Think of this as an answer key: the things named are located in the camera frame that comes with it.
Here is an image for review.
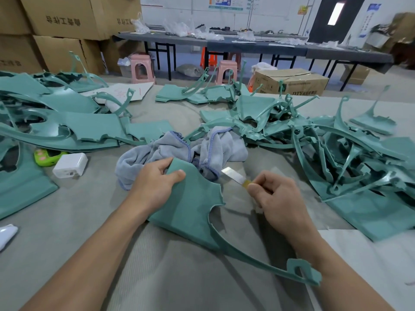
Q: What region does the green and yellow gadget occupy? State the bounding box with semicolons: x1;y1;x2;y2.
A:
34;148;67;167

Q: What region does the white paper sheet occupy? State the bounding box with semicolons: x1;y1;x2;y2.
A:
84;81;155;104

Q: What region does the white oval plastic piece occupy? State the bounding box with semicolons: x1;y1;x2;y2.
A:
0;223;19;252

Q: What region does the colourful wall poster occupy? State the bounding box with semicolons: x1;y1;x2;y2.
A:
207;0;244;12

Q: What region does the single green plastic part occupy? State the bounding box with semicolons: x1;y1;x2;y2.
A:
148;157;323;286

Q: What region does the yellow-handled deburring knife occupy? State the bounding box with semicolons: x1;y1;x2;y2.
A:
221;166;254;187

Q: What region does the pile of green plastic parts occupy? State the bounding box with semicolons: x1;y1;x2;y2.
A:
0;51;415;242

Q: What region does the person's right hand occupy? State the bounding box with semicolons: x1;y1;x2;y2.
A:
247;170;322;250

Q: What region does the person's right forearm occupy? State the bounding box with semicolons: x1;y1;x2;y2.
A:
298;233;396;311

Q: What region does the grey-blue wiping cloth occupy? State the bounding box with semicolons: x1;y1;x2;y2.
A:
115;125;249;192

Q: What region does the person's left hand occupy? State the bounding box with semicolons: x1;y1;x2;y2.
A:
126;157;187;221

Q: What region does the pink plastic stool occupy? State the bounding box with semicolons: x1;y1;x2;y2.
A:
130;53;156;84
215;59;238;86

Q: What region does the dark door with window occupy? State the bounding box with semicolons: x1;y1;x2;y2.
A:
308;0;365;44

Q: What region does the brown cardboard box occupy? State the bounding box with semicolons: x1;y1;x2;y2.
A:
252;68;330;96

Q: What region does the long grey work table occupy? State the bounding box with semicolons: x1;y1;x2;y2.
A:
113;32;394;91

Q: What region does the stack of brown cardboard boxes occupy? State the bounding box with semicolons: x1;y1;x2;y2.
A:
0;0;144;76

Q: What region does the person's left forearm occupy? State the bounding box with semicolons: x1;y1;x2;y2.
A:
19;200;153;311

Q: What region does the white power adapter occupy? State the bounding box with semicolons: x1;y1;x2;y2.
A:
52;152;89;179

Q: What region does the orange object under table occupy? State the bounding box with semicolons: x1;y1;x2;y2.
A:
200;48;218;70

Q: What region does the heap of clear plastic bags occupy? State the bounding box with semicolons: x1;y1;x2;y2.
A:
130;19;224;41

